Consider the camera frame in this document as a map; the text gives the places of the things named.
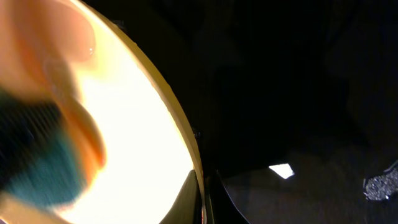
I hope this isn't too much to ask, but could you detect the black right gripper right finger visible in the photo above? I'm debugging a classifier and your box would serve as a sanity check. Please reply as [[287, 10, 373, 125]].
[[206, 171, 249, 224]]

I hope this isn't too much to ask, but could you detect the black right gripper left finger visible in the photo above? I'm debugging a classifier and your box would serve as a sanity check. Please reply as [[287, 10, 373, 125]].
[[160, 170, 199, 224]]

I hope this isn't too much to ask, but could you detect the yellow plate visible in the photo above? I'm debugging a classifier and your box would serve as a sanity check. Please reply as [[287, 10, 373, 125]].
[[0, 0, 208, 224]]

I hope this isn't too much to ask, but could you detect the green and yellow sponge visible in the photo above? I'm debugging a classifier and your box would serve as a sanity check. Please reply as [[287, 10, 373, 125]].
[[1, 91, 86, 208]]

